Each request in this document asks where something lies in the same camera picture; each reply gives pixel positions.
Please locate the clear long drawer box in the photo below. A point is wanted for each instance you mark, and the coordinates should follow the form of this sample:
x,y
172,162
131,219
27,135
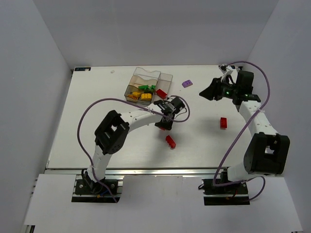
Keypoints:
x,y
164,83

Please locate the yellow rounded lego brick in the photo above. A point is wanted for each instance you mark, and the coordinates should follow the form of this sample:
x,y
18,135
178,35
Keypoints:
x,y
146,97

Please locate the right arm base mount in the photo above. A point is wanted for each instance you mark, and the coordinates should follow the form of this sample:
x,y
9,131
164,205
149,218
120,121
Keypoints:
x,y
229,195

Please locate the clear stepped organizer tray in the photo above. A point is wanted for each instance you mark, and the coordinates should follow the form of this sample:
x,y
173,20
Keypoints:
x,y
141,77

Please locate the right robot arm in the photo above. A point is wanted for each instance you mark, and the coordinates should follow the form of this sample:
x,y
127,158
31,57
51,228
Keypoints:
x,y
267,152

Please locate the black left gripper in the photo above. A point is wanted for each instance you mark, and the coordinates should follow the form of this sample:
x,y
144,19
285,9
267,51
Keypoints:
x,y
164,122

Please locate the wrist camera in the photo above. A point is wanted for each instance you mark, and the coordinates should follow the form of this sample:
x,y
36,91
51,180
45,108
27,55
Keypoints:
x,y
170,107
226,70

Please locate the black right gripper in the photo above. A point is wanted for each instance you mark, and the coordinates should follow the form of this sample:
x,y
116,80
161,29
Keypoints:
x,y
217,89

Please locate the aluminium front rail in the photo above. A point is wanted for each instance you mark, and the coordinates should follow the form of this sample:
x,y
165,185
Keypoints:
x,y
123,172

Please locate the yellow 2x4 lego brick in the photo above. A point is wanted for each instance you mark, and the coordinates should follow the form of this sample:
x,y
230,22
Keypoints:
x,y
136,94

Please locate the purple sloped lego brick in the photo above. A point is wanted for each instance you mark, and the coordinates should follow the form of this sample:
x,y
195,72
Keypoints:
x,y
187,83

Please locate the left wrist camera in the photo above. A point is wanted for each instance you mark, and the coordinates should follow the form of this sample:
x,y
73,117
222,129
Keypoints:
x,y
170,107

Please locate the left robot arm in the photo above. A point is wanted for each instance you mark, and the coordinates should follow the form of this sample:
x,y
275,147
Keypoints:
x,y
112,132

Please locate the green 2x2 lego brick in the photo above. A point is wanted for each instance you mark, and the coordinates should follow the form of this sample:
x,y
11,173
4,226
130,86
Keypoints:
x,y
143,87

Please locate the red curved lego brick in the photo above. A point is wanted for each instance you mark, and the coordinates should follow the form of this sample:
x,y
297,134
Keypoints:
x,y
161,94

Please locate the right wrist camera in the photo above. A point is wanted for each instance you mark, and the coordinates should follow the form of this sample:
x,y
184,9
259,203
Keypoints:
x,y
226,70

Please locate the dark label sticker left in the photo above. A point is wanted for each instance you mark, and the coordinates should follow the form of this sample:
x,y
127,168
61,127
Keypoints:
x,y
82,69

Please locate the red lego brick far right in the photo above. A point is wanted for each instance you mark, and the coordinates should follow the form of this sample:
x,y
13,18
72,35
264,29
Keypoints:
x,y
223,123

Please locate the yellow upside-down lego brick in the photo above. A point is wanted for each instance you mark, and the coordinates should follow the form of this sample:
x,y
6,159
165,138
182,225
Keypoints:
x,y
133,98

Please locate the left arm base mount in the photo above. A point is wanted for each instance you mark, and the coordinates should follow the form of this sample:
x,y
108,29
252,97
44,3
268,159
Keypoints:
x,y
87,191

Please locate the red 2x4 lego on side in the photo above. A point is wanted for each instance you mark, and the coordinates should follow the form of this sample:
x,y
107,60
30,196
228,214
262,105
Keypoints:
x,y
170,142

